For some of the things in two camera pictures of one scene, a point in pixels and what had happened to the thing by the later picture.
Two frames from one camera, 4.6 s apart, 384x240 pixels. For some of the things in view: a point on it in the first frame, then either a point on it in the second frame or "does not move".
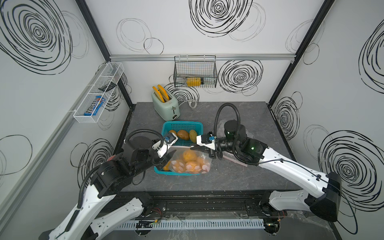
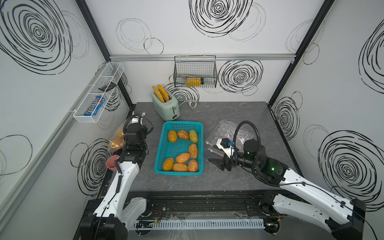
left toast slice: [159, 94] does not move
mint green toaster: [169, 110] does not move
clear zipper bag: [185, 159] → [117, 142]
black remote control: [111, 85] does not move
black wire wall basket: [195, 71] does not move
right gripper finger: [201, 148] → [218, 162]
